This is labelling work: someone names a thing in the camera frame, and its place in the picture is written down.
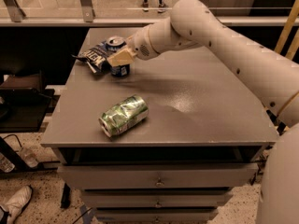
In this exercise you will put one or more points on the yellow cart frame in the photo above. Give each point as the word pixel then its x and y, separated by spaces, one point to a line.
pixel 286 32

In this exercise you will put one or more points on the crushed green soda can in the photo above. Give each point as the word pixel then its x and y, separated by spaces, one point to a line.
pixel 124 115

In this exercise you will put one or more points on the plastic water bottle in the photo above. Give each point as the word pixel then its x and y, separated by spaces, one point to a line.
pixel 29 157

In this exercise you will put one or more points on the black side table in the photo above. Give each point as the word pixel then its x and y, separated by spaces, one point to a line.
pixel 24 103

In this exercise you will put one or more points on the blue chip bag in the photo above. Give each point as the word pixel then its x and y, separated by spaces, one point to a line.
pixel 95 57

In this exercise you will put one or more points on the blue pepsi can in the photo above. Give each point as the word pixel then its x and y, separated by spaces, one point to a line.
pixel 113 44

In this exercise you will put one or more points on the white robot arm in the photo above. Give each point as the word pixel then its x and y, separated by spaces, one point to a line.
pixel 272 78

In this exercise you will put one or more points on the grey drawer cabinet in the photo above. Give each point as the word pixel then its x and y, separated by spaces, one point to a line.
pixel 201 138

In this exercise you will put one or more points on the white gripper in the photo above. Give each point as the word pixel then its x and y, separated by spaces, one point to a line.
pixel 140 46

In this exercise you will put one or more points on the white shoe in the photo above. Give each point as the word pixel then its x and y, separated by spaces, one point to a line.
pixel 10 210

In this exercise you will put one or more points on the metal railing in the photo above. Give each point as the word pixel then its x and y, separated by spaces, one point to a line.
pixel 92 11

